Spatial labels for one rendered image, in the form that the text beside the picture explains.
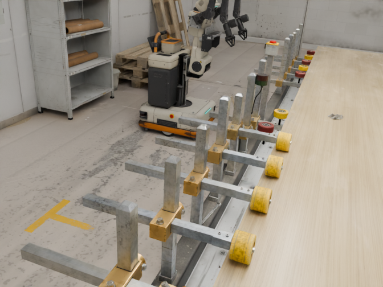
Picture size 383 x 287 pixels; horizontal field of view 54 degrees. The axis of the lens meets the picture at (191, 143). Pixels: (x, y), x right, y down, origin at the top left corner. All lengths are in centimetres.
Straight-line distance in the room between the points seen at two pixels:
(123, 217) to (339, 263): 62
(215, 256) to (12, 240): 152
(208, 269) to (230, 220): 32
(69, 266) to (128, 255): 15
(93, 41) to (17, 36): 106
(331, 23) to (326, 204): 834
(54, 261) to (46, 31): 344
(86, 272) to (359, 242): 78
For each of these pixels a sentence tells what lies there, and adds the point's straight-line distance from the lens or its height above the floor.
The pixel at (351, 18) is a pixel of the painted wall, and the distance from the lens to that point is 956.
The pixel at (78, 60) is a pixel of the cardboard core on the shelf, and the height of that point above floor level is 57.
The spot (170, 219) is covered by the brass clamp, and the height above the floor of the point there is 97.
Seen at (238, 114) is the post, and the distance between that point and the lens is 171.
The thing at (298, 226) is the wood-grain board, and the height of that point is 90.
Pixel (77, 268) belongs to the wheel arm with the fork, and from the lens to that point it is 95.
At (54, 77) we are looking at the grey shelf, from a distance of 430.
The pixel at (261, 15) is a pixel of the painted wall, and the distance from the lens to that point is 973.
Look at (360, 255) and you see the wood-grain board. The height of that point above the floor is 90.
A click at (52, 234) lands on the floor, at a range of 264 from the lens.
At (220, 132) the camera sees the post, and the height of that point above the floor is 102.
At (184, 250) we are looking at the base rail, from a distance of 138.
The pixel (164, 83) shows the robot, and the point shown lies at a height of 55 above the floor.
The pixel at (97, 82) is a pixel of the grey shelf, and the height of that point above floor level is 17.
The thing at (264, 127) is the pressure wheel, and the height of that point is 90.
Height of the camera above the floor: 161
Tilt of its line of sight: 25 degrees down
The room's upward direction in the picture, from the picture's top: 4 degrees clockwise
